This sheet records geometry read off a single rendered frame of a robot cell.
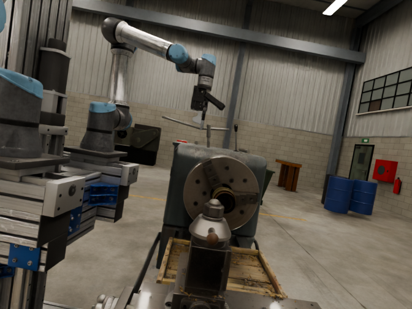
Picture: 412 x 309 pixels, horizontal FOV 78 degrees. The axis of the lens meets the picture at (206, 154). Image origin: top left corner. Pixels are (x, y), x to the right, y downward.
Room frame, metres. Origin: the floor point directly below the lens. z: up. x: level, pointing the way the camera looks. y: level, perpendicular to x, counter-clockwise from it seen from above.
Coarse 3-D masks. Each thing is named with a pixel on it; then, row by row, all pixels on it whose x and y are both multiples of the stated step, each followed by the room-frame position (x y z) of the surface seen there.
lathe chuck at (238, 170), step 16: (224, 160) 1.04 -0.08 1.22; (192, 176) 1.03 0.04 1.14; (224, 176) 1.04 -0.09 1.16; (240, 176) 1.04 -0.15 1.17; (192, 192) 1.03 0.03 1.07; (208, 192) 1.04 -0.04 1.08; (256, 192) 1.04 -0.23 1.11; (192, 208) 1.03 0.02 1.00; (240, 208) 1.04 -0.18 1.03; (240, 224) 1.04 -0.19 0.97
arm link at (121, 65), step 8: (112, 48) 1.32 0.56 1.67; (120, 48) 1.31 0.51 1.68; (128, 48) 1.33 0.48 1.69; (136, 48) 1.41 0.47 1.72; (120, 56) 1.32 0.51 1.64; (128, 56) 1.35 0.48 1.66; (120, 64) 1.33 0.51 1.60; (128, 64) 1.36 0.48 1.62; (112, 72) 1.34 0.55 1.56; (120, 72) 1.33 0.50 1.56; (128, 72) 1.36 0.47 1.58; (112, 80) 1.33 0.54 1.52; (120, 80) 1.33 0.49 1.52; (128, 80) 1.37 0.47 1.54; (112, 88) 1.33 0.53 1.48; (120, 88) 1.33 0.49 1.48; (112, 96) 1.33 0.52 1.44; (120, 96) 1.33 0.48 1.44; (120, 104) 1.31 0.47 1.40; (120, 112) 1.30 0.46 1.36; (128, 112) 1.36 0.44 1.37; (128, 120) 1.36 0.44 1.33; (120, 128) 1.34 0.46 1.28
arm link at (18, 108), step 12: (0, 72) 0.68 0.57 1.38; (12, 72) 0.68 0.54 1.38; (0, 84) 0.67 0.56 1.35; (12, 84) 0.68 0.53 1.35; (24, 84) 0.69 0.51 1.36; (36, 84) 0.72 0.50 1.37; (0, 96) 0.67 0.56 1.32; (12, 96) 0.68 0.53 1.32; (24, 96) 0.70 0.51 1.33; (36, 96) 0.73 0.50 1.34; (0, 108) 0.68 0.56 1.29; (12, 108) 0.68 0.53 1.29; (24, 108) 0.70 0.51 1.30; (36, 108) 0.73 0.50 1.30; (24, 120) 0.70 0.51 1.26; (36, 120) 0.74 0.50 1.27
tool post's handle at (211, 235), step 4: (212, 228) 0.43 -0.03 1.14; (208, 232) 0.42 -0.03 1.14; (212, 232) 0.41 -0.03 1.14; (208, 236) 0.40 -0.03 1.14; (212, 236) 0.40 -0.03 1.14; (216, 236) 0.40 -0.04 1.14; (208, 240) 0.40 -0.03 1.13; (212, 240) 0.39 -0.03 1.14; (216, 240) 0.40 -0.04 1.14; (212, 244) 0.40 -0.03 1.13
